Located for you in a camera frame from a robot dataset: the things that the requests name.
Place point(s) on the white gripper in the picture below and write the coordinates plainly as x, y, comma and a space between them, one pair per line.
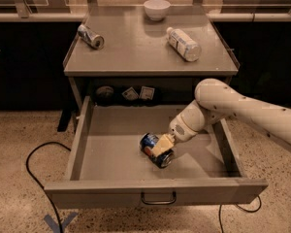
178, 127

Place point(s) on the blue pepsi can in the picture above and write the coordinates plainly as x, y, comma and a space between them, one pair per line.
147, 144

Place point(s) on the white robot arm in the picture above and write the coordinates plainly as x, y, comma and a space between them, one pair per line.
215, 100

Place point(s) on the open grey top drawer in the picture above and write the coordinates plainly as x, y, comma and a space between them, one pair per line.
106, 167

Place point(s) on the silver blue soda can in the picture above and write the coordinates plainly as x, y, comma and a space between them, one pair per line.
93, 39

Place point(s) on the white tag right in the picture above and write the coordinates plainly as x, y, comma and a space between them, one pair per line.
147, 93

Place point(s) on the white tag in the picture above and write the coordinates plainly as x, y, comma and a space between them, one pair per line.
147, 93
130, 94

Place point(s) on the white tag left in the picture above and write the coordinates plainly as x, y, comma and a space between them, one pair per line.
130, 94

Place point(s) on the round dark object under cabinet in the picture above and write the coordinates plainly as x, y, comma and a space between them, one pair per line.
104, 94

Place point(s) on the white plastic bottle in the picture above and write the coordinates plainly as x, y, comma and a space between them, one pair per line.
189, 49

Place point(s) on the grey metal cabinet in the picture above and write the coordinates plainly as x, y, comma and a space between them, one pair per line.
136, 53

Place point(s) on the white ceramic bowl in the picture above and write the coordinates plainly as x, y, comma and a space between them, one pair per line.
156, 9

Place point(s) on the blue tape floor mark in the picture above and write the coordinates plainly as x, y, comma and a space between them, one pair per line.
58, 225

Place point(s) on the black metal drawer handle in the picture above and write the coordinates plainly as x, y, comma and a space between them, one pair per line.
158, 199

